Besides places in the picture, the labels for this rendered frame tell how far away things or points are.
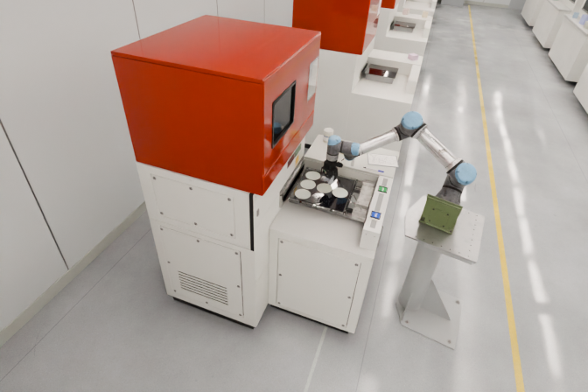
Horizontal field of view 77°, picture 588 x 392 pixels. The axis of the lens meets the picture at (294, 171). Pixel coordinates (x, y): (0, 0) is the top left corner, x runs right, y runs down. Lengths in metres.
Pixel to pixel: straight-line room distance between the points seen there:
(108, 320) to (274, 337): 1.15
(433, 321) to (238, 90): 2.18
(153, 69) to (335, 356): 2.04
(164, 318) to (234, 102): 1.79
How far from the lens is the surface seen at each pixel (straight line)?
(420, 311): 3.04
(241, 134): 1.66
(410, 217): 2.47
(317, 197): 2.34
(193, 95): 1.71
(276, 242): 2.29
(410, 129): 2.29
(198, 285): 2.63
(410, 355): 2.84
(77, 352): 2.97
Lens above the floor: 2.37
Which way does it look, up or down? 35 degrees down
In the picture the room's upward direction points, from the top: 3 degrees clockwise
